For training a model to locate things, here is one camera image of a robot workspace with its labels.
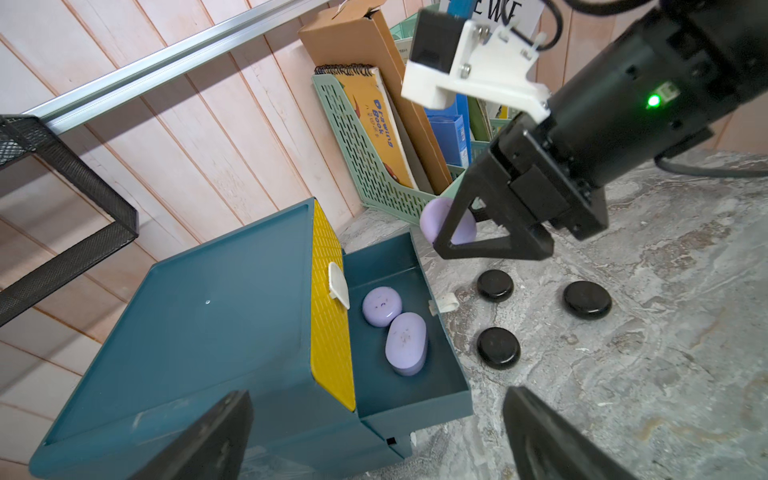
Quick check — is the teal drawer cabinet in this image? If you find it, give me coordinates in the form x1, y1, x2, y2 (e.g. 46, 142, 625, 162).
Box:
29, 199, 412, 479

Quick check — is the black earphone case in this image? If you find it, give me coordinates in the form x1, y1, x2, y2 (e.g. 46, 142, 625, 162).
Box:
476, 327, 521, 370
476, 269, 515, 303
562, 280, 613, 320

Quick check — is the teal drawer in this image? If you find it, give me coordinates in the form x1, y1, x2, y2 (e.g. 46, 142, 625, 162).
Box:
344, 233, 473, 439

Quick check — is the yellow drawing book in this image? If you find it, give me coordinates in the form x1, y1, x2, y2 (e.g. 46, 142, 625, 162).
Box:
315, 64, 417, 189

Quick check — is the yellow top drawer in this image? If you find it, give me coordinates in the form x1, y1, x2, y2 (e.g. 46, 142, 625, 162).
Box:
310, 201, 356, 412

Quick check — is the blue folder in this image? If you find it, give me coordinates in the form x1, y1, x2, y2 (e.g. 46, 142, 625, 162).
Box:
425, 94, 472, 168

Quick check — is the black earphone case top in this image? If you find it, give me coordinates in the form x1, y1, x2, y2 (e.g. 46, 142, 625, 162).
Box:
476, 269, 515, 303

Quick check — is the black earphone case lower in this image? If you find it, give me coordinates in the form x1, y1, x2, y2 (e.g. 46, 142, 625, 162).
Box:
562, 280, 613, 320

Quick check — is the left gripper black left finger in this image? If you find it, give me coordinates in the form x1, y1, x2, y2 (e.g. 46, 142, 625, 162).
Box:
132, 390, 253, 479

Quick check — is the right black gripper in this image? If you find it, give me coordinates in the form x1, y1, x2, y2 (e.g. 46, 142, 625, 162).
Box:
433, 1, 767, 261

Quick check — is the black mesh basket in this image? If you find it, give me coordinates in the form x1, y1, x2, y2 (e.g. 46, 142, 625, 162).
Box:
1, 115, 139, 324

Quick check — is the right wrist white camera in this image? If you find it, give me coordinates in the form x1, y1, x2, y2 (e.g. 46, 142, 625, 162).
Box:
401, 9, 559, 123

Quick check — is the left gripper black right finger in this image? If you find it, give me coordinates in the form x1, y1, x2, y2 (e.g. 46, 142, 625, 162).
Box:
502, 386, 635, 480

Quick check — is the purple earphone case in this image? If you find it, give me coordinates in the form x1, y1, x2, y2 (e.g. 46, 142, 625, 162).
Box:
419, 197, 479, 246
362, 286, 403, 328
385, 312, 428, 377

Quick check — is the black earphone case left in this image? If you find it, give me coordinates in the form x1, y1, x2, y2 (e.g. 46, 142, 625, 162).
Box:
476, 327, 521, 370

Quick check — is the green file organizer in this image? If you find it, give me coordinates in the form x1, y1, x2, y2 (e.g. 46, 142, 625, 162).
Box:
310, 11, 511, 228

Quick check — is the white Loewe book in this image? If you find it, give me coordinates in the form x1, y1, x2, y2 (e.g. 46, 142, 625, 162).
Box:
470, 0, 546, 38

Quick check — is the purple earphone case top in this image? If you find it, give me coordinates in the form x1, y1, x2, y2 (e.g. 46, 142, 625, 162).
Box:
362, 286, 403, 328

